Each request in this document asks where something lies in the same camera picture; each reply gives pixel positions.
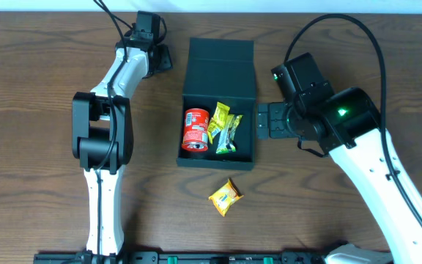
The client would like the green yellow snack bar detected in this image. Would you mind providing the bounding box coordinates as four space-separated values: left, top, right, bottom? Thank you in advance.
216 114 243 155

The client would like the yellow snack packet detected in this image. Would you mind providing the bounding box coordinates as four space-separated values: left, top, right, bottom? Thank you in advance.
207 102 230 144

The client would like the red Pringles can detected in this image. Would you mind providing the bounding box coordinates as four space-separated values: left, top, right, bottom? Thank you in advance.
182 108 210 153

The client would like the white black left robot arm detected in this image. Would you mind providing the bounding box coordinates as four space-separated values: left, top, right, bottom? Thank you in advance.
72 11 172 263

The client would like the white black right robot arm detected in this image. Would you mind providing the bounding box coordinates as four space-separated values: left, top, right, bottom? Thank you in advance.
257 53 422 263

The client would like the yellow cracker packet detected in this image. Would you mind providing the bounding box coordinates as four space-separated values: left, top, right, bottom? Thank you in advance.
208 179 243 217

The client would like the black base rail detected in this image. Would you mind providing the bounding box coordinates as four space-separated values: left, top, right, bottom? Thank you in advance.
33 252 325 264

